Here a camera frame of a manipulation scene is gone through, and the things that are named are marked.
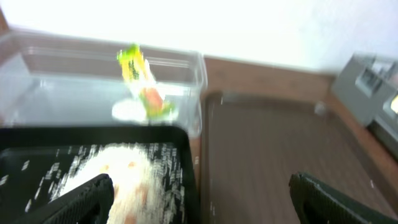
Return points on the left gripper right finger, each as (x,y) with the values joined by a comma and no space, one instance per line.
(316,202)

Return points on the rice waste pile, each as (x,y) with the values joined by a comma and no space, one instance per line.
(139,186)

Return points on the dark brown serving tray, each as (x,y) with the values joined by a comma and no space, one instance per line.
(251,146)

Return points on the green snack wrapper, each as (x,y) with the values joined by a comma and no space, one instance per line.
(142,83)

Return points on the black waste tray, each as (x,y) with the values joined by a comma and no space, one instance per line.
(34,160)

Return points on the clear plastic bin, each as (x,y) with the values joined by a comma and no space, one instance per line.
(55,80)

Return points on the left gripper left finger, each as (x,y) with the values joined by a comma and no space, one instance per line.
(88,203)

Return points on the grey dishwasher rack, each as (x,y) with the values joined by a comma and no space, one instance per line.
(367,86)

